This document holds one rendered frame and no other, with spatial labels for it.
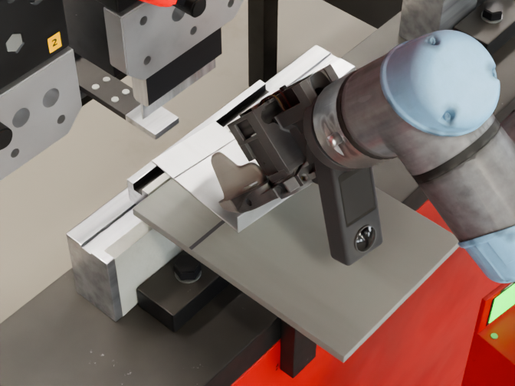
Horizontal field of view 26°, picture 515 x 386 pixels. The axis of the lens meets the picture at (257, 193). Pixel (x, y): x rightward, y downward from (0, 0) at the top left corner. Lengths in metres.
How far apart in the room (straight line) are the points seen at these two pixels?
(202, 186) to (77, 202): 1.38
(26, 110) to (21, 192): 1.65
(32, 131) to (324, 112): 0.23
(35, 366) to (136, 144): 1.49
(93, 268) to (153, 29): 0.29
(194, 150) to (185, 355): 0.21
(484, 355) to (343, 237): 0.38
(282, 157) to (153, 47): 0.14
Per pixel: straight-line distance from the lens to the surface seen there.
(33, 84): 0.86
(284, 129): 0.95
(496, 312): 1.28
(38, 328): 1.17
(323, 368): 1.35
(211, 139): 1.15
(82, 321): 1.17
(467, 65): 0.80
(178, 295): 1.14
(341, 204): 0.95
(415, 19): 1.45
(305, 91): 0.90
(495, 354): 1.28
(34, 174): 2.55
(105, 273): 1.10
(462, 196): 0.82
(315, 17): 2.92
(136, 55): 0.93
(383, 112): 0.81
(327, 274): 1.03
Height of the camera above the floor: 1.81
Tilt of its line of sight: 47 degrees down
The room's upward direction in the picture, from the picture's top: straight up
